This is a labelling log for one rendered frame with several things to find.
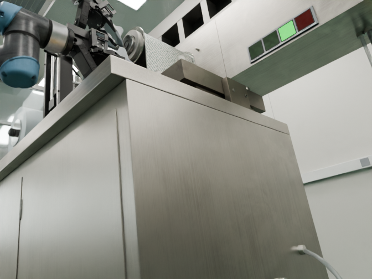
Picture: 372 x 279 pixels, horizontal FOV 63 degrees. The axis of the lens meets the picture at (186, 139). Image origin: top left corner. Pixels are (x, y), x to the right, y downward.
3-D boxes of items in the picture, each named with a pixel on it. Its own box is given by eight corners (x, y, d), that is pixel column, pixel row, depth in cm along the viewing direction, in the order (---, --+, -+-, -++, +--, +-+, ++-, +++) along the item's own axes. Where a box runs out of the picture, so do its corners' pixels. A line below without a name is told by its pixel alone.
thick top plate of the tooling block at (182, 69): (146, 103, 87) (144, 84, 89) (230, 128, 115) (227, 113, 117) (184, 77, 77) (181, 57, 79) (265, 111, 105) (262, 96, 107)
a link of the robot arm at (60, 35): (52, 37, 72) (39, 55, 77) (71, 45, 75) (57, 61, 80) (52, 13, 75) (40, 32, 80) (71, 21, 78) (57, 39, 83)
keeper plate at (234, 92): (227, 112, 86) (221, 79, 90) (247, 119, 93) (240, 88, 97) (234, 109, 85) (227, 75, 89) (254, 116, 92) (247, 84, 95)
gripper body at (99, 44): (110, 35, 86) (70, 16, 78) (112, 60, 83) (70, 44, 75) (97, 49, 91) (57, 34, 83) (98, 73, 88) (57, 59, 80)
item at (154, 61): (149, 97, 95) (144, 48, 102) (199, 112, 112) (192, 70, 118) (150, 96, 95) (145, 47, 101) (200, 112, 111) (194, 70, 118)
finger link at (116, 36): (133, 36, 106) (114, 15, 104) (125, 43, 102) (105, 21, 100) (129, 42, 108) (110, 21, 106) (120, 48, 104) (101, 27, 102)
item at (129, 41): (134, 45, 101) (122, 59, 105) (139, 47, 102) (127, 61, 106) (130, 29, 104) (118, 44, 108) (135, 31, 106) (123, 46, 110)
